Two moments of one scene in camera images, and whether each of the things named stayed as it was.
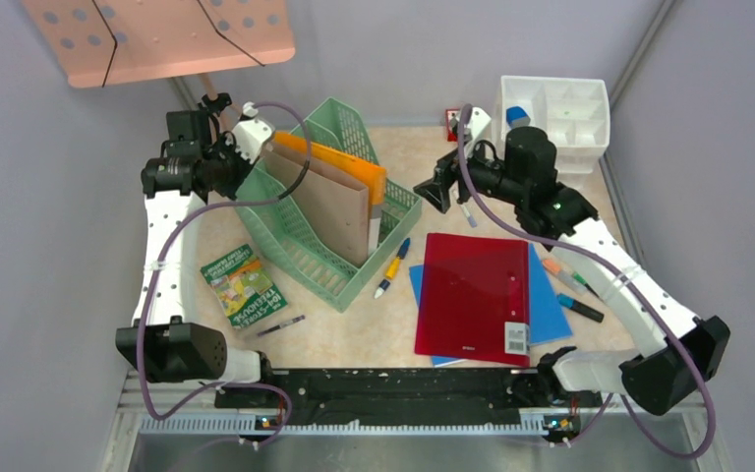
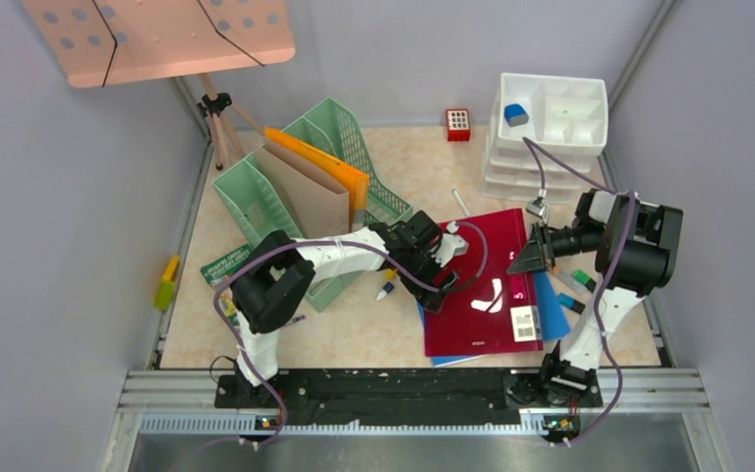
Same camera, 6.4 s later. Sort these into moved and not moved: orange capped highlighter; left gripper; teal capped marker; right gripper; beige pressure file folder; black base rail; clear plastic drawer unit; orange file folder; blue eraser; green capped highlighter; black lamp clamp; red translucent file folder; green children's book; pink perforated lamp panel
Moved: right gripper; beige pressure file folder; red translucent file folder; orange file folder; left gripper
Not moved: teal capped marker; black base rail; orange capped highlighter; black lamp clamp; blue eraser; clear plastic drawer unit; green children's book; pink perforated lamp panel; green capped highlighter
